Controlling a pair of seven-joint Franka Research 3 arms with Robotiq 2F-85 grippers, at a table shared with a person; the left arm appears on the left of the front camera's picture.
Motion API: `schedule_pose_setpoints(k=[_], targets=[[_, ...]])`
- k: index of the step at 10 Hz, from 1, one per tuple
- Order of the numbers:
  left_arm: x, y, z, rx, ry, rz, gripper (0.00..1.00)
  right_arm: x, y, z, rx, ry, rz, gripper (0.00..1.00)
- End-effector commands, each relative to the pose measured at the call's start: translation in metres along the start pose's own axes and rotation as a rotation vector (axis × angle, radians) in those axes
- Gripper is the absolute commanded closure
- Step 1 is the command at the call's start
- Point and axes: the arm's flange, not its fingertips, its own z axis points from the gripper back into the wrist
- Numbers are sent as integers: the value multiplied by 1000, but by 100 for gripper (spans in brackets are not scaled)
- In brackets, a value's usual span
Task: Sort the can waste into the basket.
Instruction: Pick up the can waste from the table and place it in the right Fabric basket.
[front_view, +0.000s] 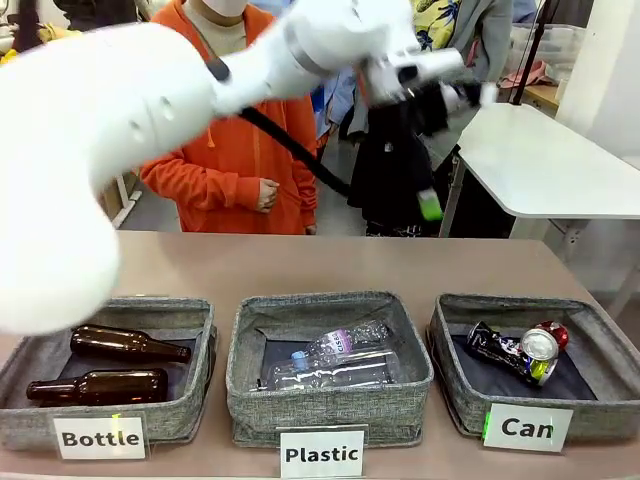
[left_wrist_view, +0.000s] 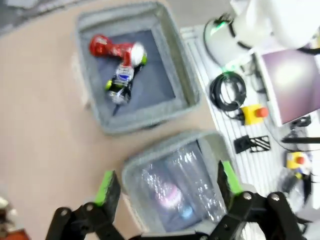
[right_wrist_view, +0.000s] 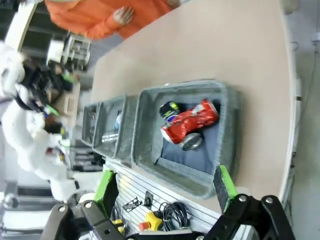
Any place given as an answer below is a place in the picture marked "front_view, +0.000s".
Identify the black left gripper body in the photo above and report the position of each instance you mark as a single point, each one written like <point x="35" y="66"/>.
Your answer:
<point x="432" y="120"/>

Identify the crushed black can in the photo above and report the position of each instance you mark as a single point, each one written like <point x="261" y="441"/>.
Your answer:
<point x="495" y="345"/>

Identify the plastic bottle with pink label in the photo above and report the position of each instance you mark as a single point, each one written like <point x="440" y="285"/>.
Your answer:
<point x="345" y="340"/>

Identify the crushed red can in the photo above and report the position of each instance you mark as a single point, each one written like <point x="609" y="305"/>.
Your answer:
<point x="542" y="342"/>

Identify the brown glass bottle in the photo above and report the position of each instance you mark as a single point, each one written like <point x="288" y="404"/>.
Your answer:
<point x="125" y="342"/>
<point x="100" y="387"/>

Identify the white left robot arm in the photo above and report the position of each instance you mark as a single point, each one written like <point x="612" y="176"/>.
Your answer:
<point x="75" y="125"/>

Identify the grey fabric basket Plastic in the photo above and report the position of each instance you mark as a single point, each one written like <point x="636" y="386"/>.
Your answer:
<point x="330" y="415"/>

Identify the white Can label sign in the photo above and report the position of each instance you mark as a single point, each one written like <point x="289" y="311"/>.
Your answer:
<point x="527" y="428"/>

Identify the grey fabric basket Can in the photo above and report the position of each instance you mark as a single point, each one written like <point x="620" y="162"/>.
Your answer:
<point x="610" y="415"/>

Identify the grey fabric basket Bottle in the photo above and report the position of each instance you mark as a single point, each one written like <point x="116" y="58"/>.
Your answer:
<point x="30" y="420"/>

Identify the person's right hand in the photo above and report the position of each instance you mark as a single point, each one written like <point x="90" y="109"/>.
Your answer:
<point x="267" y="195"/>

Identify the black hanging garment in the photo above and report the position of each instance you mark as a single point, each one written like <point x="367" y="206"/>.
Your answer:
<point x="385" y="170"/>

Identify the light blue hanging shirt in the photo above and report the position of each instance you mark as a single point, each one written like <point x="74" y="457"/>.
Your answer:
<point x="340" y="105"/>

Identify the grey hanging hoodie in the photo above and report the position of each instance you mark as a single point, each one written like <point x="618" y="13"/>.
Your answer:
<point x="487" y="40"/>

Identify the yellow floral hanging shirt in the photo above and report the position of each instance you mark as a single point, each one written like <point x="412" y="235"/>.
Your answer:
<point x="435" y="20"/>

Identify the pink cloth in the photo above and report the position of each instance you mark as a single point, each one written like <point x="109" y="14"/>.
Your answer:
<point x="527" y="75"/>

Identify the black stand pole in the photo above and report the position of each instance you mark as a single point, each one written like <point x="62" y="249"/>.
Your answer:
<point x="530" y="50"/>

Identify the white rounded side table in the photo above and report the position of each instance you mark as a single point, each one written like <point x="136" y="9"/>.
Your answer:
<point x="550" y="165"/>

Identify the clear plastic storage bin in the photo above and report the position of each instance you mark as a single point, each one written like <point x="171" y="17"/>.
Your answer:
<point x="550" y="42"/>

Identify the clear crushed plastic bottle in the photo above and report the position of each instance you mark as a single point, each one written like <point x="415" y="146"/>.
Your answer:
<point x="340" y="372"/>

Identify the person in orange hoodie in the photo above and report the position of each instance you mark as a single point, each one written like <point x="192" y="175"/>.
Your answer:
<point x="225" y="165"/>

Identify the white face mask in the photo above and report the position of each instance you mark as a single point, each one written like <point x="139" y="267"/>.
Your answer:
<point x="225" y="4"/>

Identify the white Plastic label sign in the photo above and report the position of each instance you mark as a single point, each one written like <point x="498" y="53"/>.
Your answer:
<point x="322" y="454"/>

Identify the person in dark jacket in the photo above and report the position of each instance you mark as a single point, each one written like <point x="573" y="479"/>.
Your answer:
<point x="100" y="12"/>

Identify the white Bottle label sign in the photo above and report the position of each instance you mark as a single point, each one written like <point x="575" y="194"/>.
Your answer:
<point x="100" y="438"/>

